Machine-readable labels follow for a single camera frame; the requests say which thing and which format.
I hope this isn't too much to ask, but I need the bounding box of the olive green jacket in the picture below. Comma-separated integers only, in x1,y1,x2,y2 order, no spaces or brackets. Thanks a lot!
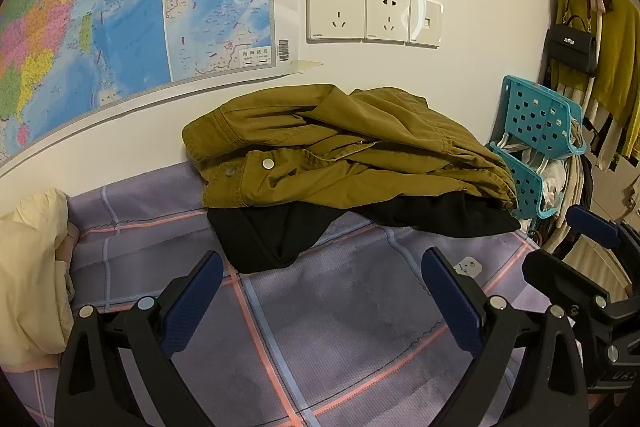
182,84,516,209

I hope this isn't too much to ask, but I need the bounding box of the mustard hanging sweater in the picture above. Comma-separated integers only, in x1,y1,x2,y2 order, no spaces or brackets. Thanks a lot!
549,0,640,160

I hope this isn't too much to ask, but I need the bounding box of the teal plastic storage rack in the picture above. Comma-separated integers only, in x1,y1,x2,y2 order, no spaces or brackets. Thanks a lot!
488,75,586,220

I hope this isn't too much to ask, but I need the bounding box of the cream folded blanket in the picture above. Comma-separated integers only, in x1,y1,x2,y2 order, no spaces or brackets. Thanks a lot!
1,188,78,373

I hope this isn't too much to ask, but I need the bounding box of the purple plaid bed sheet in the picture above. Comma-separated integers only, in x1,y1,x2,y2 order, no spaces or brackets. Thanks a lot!
1,164,553,426

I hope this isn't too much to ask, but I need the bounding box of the black handbag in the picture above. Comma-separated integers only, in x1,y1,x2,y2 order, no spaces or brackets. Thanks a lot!
547,15,597,75

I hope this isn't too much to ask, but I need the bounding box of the white wall socket panel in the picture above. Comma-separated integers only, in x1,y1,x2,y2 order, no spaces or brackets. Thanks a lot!
306,0,444,49

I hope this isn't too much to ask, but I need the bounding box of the colourful wall map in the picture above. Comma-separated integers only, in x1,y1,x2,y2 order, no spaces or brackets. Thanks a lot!
1,0,299,161

